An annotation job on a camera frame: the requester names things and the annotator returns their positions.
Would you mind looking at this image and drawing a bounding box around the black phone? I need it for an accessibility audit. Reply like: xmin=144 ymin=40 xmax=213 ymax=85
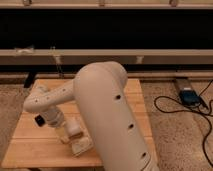
xmin=35 ymin=115 xmax=45 ymax=127

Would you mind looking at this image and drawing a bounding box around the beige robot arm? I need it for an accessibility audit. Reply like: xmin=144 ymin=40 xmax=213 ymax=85
xmin=24 ymin=61 xmax=160 ymax=171

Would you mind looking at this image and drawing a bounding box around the blue power adapter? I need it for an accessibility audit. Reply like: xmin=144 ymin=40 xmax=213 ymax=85
xmin=179 ymin=88 xmax=200 ymax=106

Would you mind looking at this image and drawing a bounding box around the wooden shelf rail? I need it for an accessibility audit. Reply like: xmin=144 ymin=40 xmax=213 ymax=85
xmin=0 ymin=49 xmax=213 ymax=65

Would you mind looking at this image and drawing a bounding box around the beige sponge block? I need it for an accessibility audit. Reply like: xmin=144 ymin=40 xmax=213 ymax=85
xmin=71 ymin=136 xmax=93 ymax=156

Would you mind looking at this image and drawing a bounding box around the black cable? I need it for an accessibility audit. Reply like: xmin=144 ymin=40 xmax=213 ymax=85
xmin=153 ymin=79 xmax=213 ymax=168

